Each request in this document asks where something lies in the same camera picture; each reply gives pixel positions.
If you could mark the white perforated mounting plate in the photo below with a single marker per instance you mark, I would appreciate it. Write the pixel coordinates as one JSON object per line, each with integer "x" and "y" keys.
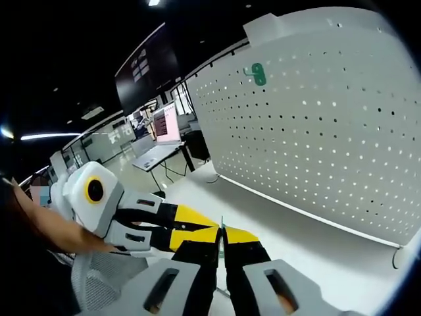
{"x": 312, "y": 148}

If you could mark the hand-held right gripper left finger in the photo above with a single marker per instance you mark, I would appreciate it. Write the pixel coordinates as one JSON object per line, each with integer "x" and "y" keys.
{"x": 184, "y": 289}

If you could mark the ceiling air conditioner unit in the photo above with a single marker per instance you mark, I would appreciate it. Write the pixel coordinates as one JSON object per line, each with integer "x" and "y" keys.
{"x": 93, "y": 112}

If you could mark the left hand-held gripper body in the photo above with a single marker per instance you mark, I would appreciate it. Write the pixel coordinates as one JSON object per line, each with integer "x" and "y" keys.
{"x": 79, "y": 197}

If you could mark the silver laptop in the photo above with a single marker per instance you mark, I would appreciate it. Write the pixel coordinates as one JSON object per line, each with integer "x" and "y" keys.
{"x": 158, "y": 151}

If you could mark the large black screen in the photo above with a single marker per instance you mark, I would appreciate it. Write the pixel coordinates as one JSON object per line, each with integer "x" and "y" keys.
{"x": 148, "y": 69}

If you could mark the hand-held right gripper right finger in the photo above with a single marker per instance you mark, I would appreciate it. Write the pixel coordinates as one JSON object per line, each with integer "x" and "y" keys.
{"x": 256, "y": 289}

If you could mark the black laptop stand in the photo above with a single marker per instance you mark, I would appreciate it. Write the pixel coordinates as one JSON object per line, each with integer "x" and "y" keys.
{"x": 187, "y": 158}

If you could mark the white mesh chair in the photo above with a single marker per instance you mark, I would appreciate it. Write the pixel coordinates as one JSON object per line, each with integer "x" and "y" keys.
{"x": 98, "y": 279}

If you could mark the ceiling light strip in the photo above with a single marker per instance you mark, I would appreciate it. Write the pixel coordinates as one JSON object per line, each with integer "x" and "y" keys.
{"x": 49, "y": 135}

